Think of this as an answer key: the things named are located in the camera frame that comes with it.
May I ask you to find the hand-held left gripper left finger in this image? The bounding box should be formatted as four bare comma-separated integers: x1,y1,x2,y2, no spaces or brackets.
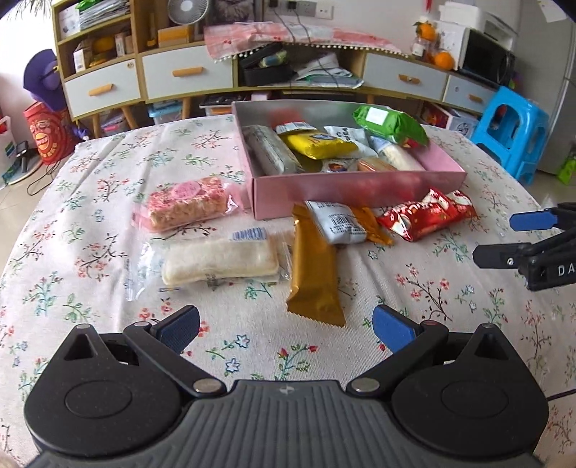
63,305,226,399

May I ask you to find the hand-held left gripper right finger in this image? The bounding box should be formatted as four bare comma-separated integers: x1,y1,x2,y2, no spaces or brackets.
346,304,514,399

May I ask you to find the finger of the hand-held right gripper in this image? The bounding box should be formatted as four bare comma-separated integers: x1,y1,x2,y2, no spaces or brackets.
472,242,536,271
509,202,576,232

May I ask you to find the clear white bread packet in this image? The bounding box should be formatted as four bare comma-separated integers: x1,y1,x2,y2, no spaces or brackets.
125,226,294,301

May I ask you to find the red snack packet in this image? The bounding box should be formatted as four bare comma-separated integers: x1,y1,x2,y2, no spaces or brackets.
376,188,478,242

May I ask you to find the gold snack packet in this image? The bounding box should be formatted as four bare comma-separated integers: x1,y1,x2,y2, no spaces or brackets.
286,204,347,328

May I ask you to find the white barcode snack packet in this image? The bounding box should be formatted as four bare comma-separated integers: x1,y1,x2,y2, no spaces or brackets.
305,200,368,245

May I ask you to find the pink rice cracker packet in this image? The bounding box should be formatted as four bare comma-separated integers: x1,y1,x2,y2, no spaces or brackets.
132,176,244,233

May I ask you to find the cream bread packet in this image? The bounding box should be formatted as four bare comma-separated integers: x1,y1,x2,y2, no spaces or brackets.
370,136,427,172

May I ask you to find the pink cardboard box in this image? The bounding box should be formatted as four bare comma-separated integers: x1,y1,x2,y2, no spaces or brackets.
231,100,467,221

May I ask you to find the sausage stick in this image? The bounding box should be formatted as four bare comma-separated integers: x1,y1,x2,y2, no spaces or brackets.
357,157,397,173

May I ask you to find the small blue snack packet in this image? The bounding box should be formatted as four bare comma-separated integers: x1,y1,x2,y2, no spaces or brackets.
321,159,357,174

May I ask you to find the green snack packet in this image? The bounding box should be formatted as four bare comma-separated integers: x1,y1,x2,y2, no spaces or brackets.
352,105,429,148

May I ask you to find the yellow snack packet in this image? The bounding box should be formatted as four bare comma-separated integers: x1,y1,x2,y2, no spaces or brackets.
281,130,359,161

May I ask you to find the grey clear snack packet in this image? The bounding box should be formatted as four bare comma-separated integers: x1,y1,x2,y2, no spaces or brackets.
242,125,303,175

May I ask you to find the white orange snack packet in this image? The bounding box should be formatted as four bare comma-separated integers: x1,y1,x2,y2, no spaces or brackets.
275,121,312,136

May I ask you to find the blue plastic stool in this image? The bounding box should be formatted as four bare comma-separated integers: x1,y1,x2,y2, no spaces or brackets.
470,85,550,186

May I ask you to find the white refrigerator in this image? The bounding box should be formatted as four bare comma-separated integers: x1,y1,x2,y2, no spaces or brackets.
513,0,576,177

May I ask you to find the black microwave oven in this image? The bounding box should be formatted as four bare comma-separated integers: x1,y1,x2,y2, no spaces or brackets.
458,28,517,87

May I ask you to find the floral tablecloth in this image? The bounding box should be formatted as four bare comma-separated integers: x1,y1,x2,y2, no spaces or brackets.
0,110,576,468

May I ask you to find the wooden tv stand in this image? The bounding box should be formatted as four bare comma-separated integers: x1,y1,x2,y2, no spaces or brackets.
233,38,501,118

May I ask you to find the white printer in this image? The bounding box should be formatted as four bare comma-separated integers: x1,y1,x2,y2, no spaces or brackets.
438,1,519,40

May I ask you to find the red round bag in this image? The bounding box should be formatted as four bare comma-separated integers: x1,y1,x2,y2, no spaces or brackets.
23,101,78,166

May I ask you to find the white shopping bag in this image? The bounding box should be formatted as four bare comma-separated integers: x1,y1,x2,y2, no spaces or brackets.
0,116,24,190

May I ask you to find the pile of papers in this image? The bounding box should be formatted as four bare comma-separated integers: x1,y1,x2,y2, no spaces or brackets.
292,51,364,90

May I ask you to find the wooden shelf cabinet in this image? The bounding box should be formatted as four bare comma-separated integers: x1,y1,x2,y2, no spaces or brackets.
51,0,240,138

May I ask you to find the black storage box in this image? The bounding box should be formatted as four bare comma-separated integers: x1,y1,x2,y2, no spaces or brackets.
238,44,296,87

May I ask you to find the purple plush toy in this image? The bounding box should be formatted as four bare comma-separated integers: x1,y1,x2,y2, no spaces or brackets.
23,49,64,112

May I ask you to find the orange cardboard box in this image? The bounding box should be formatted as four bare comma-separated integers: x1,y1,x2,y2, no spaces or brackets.
157,24,190,46

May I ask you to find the pink lace cloth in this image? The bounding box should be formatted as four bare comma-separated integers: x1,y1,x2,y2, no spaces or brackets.
204,19,397,62

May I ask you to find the white desk fan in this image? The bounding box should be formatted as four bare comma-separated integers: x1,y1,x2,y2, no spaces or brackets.
167,0,210,26

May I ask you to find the black floor cable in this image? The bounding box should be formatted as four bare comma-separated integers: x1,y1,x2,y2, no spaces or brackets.
26,159,64,197

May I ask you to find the wall power strip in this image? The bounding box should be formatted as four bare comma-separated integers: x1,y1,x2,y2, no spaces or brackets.
267,0,336,19

